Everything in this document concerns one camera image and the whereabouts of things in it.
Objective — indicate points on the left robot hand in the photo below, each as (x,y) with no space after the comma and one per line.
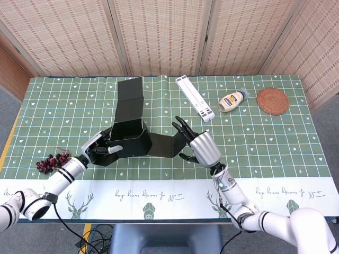
(91,148)

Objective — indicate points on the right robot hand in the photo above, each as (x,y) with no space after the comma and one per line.
(205,148)

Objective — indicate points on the black foldable cardboard box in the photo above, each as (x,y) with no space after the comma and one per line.
(132,145)

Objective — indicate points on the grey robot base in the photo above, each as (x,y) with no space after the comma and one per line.
(167,238)

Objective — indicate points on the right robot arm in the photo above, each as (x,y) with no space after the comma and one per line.
(265,219)

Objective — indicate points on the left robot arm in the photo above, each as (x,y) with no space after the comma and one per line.
(61,180)

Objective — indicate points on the red grape bunch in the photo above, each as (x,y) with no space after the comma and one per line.
(49,162)

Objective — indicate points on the white folding stand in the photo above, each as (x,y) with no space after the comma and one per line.
(194,99)

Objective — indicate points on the mayonnaise squeeze bottle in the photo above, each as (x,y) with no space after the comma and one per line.
(230,101)

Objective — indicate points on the green checked tablecloth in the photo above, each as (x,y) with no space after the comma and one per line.
(265,145)

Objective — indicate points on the round brown woven coaster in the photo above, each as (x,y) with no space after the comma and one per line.
(272,101)

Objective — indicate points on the brown wooden door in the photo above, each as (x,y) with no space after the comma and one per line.
(10,76)

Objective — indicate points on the bamboo folding screen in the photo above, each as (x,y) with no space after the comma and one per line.
(159,39)

